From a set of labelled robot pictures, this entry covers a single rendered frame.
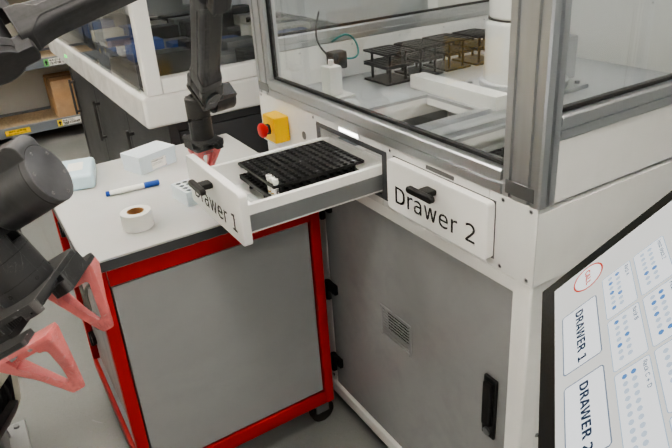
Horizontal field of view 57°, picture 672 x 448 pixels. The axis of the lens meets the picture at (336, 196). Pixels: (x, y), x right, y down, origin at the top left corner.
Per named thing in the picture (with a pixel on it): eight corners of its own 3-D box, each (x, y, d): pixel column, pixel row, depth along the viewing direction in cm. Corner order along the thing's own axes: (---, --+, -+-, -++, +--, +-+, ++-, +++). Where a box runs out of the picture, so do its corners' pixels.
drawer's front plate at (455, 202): (485, 261, 110) (488, 204, 105) (387, 206, 133) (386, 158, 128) (493, 258, 111) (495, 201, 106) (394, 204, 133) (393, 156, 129)
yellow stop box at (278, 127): (274, 145, 167) (271, 119, 164) (262, 138, 172) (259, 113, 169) (290, 141, 169) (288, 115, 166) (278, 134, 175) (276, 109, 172)
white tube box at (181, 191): (188, 207, 153) (186, 193, 151) (173, 197, 159) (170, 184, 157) (232, 191, 160) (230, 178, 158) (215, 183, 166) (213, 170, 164)
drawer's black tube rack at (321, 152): (276, 215, 128) (273, 186, 125) (241, 188, 142) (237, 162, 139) (365, 187, 138) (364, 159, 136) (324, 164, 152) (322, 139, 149)
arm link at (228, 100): (190, 68, 145) (209, 97, 143) (230, 58, 152) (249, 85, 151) (178, 100, 154) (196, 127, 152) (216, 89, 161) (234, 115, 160)
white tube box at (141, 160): (141, 175, 174) (138, 158, 172) (123, 170, 179) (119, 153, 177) (177, 161, 183) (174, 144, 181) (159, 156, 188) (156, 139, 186)
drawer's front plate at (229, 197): (245, 248, 120) (238, 195, 115) (192, 199, 143) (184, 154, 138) (253, 245, 121) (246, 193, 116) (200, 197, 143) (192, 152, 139)
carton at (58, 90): (58, 118, 464) (48, 81, 453) (50, 110, 489) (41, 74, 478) (113, 107, 483) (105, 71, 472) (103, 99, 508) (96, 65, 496)
